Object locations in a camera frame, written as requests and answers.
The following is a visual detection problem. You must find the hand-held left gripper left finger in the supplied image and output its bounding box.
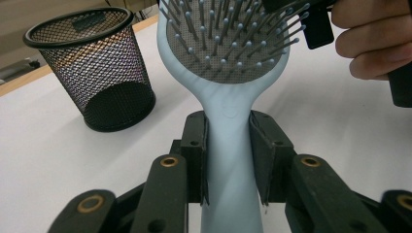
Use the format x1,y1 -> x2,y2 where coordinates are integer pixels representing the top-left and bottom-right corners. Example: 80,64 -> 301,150
169,110 -> 210,206

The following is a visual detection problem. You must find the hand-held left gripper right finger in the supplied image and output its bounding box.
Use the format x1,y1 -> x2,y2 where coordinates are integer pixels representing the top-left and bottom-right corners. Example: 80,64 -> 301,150
248,110 -> 297,207

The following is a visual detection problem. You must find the light blue hairbrush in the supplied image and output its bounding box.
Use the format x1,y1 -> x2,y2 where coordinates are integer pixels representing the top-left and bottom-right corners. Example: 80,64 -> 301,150
156,0 -> 291,233

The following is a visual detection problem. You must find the black mesh pen cup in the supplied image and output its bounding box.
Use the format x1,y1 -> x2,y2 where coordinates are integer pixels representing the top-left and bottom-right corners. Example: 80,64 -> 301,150
22,7 -> 157,133

